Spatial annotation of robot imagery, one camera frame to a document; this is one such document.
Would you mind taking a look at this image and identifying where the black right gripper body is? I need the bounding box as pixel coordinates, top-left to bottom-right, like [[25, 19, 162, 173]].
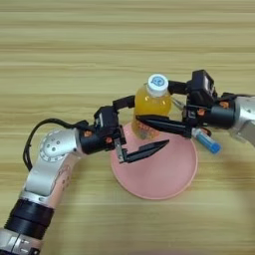
[[181, 98, 237, 134]]

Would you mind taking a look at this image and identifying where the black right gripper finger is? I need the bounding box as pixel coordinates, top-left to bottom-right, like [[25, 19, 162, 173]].
[[167, 80, 190, 97], [134, 114, 193, 139]]

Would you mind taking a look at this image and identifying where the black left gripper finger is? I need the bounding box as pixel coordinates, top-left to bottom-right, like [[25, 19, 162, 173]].
[[112, 95, 137, 112], [121, 138, 170, 164]]

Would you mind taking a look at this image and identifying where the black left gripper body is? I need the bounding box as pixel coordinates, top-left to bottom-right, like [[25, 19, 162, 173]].
[[78, 124, 128, 164]]

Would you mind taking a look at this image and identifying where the orange juice bottle white cap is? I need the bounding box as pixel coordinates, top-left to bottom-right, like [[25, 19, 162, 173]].
[[130, 73, 173, 140]]

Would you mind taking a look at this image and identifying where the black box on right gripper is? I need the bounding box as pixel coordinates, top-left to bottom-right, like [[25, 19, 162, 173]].
[[186, 69, 217, 106]]

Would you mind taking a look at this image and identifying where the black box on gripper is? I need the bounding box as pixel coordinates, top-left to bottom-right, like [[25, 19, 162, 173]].
[[186, 69, 217, 106], [93, 105, 120, 137]]

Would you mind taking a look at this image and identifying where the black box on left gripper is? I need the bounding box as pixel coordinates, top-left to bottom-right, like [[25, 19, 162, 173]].
[[93, 105, 120, 137]]

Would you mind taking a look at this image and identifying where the blue glue stick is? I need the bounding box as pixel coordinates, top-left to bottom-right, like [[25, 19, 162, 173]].
[[191, 127, 222, 155]]

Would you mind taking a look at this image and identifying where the pink round plate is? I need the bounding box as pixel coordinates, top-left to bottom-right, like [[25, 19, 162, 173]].
[[110, 122, 199, 201]]

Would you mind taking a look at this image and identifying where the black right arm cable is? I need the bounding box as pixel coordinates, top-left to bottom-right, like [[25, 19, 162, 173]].
[[220, 92, 255, 101]]

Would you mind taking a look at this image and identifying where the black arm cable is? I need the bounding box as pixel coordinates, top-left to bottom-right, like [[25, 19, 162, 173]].
[[22, 118, 91, 172], [220, 92, 255, 101]]

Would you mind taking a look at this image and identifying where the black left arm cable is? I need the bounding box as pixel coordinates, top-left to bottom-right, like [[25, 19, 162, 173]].
[[22, 118, 91, 172]]

